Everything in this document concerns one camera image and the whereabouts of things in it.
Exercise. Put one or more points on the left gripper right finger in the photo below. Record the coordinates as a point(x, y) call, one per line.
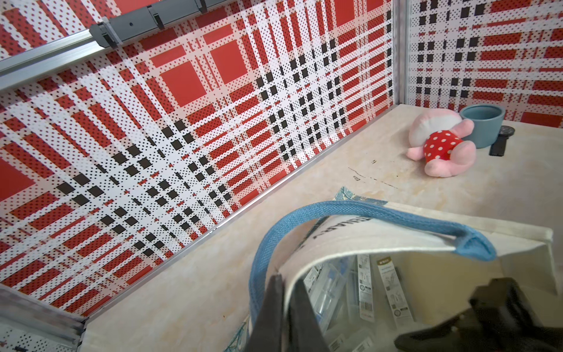
point(304, 331)

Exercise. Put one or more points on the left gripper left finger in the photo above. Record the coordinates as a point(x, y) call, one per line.
point(267, 333)

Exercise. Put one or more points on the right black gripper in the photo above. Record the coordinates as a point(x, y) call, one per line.
point(500, 318)

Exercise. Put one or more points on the clear compass case red label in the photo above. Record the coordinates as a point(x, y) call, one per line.
point(325, 283)

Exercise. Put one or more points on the cream canvas tote bag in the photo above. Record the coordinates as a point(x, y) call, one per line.
point(440, 257)

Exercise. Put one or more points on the clear compass case barcode label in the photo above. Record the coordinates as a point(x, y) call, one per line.
point(366, 310)

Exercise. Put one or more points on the small black tool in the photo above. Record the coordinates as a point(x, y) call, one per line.
point(498, 148)

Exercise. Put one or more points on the pink plush toy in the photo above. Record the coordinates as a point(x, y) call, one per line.
point(437, 137)

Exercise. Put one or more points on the teal ceramic cup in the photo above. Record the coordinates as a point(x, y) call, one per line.
point(488, 119)

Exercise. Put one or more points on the black wall hook rail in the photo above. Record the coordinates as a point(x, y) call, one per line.
point(113, 32)

